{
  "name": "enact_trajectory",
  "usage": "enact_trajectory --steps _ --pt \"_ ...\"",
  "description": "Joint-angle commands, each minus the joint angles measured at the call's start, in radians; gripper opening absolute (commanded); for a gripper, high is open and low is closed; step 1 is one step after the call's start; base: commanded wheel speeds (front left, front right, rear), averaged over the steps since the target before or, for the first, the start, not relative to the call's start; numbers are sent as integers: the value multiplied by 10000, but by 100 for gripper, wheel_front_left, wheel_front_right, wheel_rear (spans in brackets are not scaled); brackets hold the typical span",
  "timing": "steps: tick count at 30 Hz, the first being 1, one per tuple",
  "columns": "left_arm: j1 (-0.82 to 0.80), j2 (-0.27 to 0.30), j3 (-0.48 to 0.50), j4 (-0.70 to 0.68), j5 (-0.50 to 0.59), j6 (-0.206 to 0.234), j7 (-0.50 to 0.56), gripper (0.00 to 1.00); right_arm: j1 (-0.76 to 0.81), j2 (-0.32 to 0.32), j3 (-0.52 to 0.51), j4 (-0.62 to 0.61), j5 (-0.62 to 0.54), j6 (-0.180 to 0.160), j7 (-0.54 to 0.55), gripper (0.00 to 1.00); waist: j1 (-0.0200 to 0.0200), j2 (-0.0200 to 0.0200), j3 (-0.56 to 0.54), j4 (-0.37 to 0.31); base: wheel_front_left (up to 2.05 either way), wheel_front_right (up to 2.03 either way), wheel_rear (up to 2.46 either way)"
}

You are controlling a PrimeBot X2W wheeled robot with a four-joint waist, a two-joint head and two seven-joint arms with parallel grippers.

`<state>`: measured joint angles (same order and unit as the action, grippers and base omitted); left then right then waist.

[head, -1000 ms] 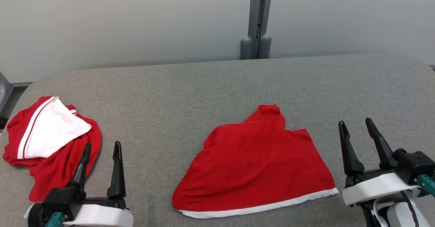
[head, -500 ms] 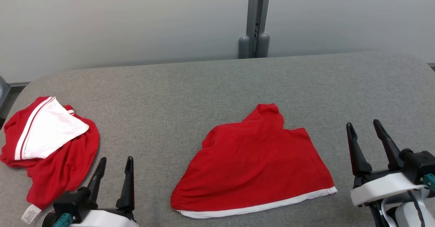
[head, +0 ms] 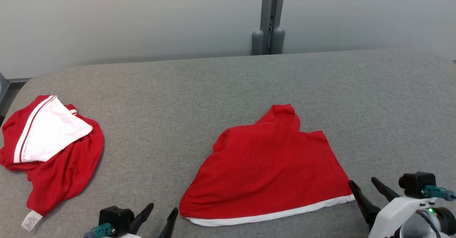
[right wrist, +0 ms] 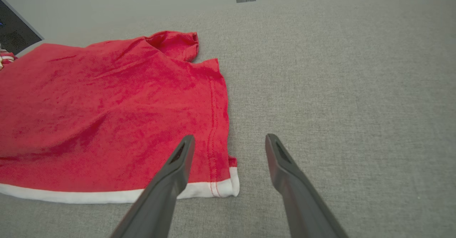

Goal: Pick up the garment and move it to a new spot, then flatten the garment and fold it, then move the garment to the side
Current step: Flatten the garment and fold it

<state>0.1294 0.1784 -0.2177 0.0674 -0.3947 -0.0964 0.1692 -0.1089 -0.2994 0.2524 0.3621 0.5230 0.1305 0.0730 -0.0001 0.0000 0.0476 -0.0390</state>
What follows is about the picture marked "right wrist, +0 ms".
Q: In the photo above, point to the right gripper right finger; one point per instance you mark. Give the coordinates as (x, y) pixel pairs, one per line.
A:
(302, 209)

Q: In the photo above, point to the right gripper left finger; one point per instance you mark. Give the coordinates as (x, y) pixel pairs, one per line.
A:
(160, 202)

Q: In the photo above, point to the red shorts white trim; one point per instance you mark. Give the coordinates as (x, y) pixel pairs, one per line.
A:
(107, 117)

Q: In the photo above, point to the red shirt white sleeves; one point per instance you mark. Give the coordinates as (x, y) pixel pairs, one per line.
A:
(6, 58)

